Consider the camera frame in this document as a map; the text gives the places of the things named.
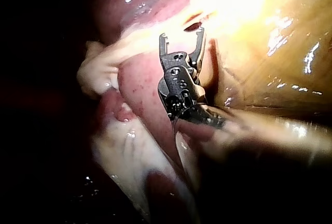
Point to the right arm instrument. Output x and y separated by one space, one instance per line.
179 84

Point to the right arm instrument jaw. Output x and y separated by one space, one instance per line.
198 48
163 45

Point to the dark right arm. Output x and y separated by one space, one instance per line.
262 137

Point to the gallbladder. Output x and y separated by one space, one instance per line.
282 68

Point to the dark red liver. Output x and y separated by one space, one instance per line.
145 78

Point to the pale fatty tissue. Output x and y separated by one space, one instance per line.
103 66
135 146

